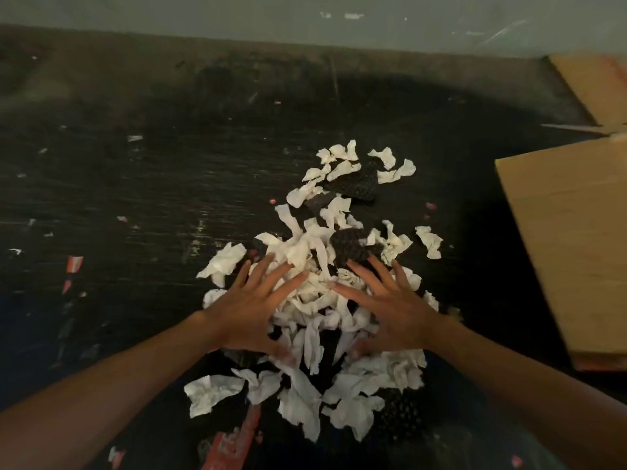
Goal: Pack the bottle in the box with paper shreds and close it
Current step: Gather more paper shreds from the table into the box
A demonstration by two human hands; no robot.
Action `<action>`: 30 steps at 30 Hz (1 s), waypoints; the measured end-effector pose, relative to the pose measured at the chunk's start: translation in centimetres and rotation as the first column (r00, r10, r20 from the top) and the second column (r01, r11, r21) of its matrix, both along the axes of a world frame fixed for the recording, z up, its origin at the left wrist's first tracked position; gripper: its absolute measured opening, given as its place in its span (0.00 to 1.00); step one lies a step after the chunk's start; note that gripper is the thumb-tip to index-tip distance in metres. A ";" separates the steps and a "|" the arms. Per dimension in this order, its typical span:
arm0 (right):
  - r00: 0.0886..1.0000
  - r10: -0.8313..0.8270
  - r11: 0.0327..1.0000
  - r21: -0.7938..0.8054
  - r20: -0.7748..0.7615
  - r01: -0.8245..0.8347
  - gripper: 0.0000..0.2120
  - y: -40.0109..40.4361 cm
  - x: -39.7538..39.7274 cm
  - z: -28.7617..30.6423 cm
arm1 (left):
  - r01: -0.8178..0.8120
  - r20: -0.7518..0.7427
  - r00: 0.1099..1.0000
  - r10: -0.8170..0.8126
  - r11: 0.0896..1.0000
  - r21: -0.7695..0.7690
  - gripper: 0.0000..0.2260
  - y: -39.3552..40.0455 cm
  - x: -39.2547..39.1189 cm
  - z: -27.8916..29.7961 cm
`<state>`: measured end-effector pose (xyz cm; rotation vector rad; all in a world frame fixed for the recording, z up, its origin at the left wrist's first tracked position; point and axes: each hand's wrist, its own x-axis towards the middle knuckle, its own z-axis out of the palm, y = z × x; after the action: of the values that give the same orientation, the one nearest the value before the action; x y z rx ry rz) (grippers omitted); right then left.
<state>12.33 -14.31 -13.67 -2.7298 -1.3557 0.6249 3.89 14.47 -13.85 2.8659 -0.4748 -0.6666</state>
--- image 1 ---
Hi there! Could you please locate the person's right hand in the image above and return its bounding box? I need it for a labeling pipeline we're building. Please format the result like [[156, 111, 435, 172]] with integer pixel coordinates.
[[329, 254, 447, 358]]

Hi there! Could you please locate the person's left hand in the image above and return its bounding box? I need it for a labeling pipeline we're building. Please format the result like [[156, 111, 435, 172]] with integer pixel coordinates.
[[195, 253, 310, 360]]

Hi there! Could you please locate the pile of white paper shreds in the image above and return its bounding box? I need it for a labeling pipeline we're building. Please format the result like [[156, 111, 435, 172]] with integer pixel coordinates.
[[184, 139, 444, 444]]

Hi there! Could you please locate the brown cardboard box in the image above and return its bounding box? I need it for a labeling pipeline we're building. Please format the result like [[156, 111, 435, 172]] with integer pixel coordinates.
[[494, 134, 627, 373]]

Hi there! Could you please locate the person's left forearm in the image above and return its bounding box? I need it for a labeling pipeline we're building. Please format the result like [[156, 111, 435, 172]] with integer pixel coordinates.
[[0, 313, 221, 470]]

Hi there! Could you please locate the person's right forearm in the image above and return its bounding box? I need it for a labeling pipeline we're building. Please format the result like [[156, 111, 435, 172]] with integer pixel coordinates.
[[426, 315, 627, 470]]

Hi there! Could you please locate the flattened red-printed cardboard sheet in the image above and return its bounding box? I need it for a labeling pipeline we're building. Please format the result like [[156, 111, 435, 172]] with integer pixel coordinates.
[[541, 53, 627, 135]]

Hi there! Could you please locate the red label sticker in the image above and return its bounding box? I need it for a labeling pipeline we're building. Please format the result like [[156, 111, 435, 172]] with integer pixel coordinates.
[[201, 403, 263, 470]]

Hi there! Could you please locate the dark scuffed table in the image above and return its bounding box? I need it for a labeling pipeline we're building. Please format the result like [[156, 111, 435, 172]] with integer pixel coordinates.
[[0, 23, 627, 470]]

